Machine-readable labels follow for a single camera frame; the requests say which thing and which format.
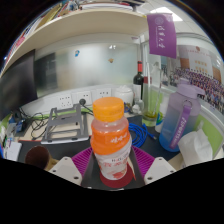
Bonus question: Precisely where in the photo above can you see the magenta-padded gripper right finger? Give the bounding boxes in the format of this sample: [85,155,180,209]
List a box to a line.
[128,145,177,190]

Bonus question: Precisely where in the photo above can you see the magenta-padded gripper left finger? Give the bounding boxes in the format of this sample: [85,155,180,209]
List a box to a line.
[48,146,104,190]

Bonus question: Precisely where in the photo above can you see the orange-capped drink bottle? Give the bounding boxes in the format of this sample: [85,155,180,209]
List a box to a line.
[89,96,133,181]

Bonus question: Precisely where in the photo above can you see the translucent purple water jug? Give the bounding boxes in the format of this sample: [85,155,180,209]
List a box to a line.
[158,78,207,153]

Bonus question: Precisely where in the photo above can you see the black red-edged desk mat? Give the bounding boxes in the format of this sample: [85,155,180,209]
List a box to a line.
[17,133,101,165]

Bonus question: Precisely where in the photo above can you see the patterned yellow mug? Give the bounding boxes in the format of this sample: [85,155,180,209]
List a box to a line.
[24,145,59,171]

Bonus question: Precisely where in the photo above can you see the grey metal laptop stand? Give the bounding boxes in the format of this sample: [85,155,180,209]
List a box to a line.
[40,103,91,145]

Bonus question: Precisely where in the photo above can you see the white tissue pack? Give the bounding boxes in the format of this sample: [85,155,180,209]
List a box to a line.
[177,121,213,168]

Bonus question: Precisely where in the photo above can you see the round red coaster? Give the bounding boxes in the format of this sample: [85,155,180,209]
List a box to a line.
[99,166,135,190]

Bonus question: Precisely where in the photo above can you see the white plastic bottle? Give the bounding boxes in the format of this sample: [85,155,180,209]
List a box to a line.
[154,101,169,134]

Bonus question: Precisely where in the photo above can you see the white paper sheet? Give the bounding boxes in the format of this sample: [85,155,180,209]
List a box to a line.
[3,139,23,163]

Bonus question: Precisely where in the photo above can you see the glass with yellow liquid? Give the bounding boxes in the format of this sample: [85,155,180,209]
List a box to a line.
[143,99,159,122]

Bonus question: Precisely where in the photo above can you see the small blue box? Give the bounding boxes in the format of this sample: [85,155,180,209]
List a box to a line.
[13,118,26,133]

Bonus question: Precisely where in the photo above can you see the white lidded pot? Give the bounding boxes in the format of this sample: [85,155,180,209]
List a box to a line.
[114,84,135,105]

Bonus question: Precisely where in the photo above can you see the dark wine bottle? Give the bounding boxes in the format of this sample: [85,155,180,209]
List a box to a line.
[132,60,145,101]

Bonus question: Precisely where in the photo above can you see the black computer monitor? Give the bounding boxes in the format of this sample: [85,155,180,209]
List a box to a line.
[0,49,38,121]

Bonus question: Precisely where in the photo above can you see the group photo poster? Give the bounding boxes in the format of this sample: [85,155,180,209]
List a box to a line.
[159,44,224,114]

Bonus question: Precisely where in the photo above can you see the purple pennant flag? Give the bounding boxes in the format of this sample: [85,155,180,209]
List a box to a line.
[146,13,178,59]

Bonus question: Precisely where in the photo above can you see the white ceiling light panels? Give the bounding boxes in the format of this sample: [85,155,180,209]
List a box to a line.
[149,5,184,23]

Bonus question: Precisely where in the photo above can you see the coiled blue cable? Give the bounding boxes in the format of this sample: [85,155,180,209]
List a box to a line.
[127,122,158,149]

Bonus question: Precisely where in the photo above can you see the white wall socket row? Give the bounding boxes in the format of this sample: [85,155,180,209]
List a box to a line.
[54,87,113,110]

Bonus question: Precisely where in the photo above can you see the black cable bundle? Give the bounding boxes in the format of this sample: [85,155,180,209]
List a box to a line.
[19,97,98,134]

